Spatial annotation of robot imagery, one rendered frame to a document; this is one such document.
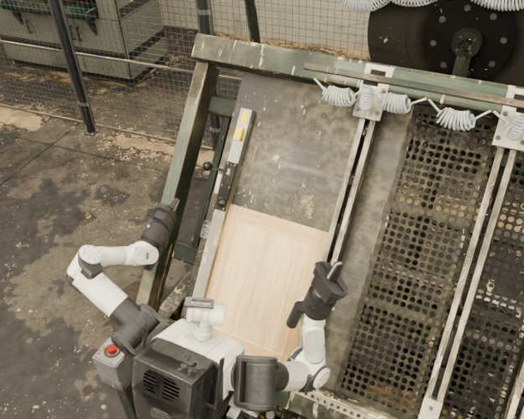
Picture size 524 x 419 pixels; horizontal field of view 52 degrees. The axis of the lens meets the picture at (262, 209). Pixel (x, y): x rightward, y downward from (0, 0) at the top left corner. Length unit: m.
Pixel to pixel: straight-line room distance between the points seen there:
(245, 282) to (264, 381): 0.65
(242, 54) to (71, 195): 2.85
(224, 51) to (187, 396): 1.32
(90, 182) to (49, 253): 0.87
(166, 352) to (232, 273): 0.65
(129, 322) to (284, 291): 0.64
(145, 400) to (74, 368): 1.83
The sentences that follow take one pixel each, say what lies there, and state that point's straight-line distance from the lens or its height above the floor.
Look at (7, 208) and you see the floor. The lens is 4.82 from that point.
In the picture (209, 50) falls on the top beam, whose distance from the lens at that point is 2.25.
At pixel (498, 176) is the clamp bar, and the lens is 1.96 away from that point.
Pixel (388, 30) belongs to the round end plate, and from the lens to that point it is 2.35.
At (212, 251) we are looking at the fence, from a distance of 2.19.
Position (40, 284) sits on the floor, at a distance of 4.03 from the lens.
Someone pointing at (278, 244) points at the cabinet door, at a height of 1.25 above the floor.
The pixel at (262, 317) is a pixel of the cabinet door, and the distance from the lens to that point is 2.15.
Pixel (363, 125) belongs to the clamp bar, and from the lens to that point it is 1.99.
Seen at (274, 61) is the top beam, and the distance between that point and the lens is 2.11.
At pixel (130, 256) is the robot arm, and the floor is 1.38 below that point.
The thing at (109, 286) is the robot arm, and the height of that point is 1.43.
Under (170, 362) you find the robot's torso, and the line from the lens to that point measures 1.60.
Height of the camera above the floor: 2.70
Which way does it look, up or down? 40 degrees down
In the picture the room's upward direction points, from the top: 3 degrees counter-clockwise
